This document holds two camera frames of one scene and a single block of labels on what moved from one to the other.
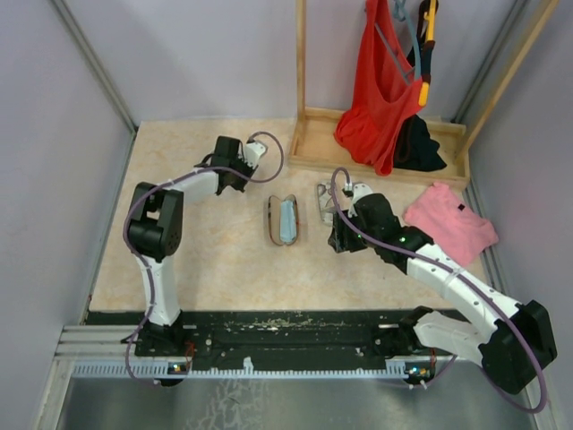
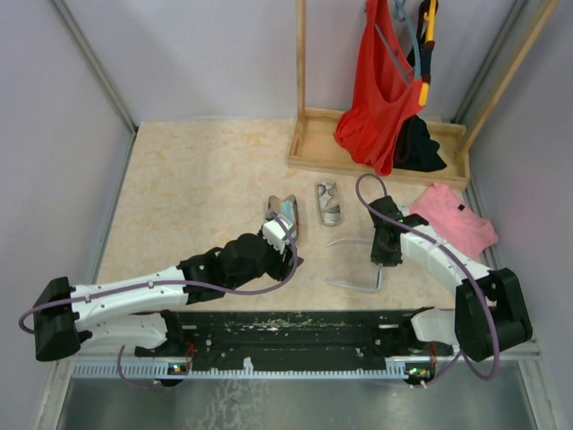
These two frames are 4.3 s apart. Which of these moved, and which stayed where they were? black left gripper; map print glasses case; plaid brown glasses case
Moved: black left gripper
Stayed: plaid brown glasses case; map print glasses case
